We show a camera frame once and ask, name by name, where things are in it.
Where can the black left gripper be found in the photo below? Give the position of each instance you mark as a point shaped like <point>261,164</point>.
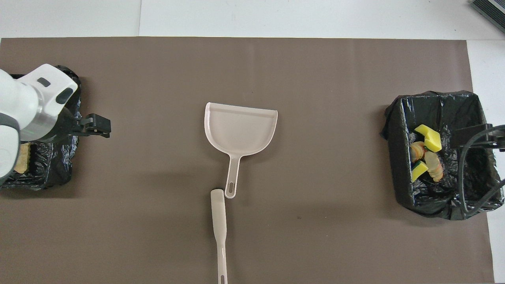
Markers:
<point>65,128</point>

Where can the dark grey ribbed device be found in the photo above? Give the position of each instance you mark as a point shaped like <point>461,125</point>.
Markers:
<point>493,8</point>

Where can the beige hand brush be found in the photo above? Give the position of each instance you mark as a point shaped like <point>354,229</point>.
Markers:
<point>219,221</point>

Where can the plain yellow sponge piece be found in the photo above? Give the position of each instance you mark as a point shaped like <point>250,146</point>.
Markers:
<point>429,138</point>

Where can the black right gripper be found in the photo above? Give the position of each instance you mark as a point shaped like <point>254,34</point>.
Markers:
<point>498,142</point>

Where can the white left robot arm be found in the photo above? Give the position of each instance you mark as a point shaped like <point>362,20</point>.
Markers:
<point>23,106</point>

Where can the black bag lined bin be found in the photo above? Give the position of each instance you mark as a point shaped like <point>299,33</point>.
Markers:
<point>453,189</point>
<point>51,165</point>

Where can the yellow sponge piece green edge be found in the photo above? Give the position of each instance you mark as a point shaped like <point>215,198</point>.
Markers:
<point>419,170</point>

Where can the beige plastic dustpan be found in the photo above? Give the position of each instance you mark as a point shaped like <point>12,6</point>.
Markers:
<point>240,126</point>

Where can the brown paper table mat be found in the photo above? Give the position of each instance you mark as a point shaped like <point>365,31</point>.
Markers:
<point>252,71</point>

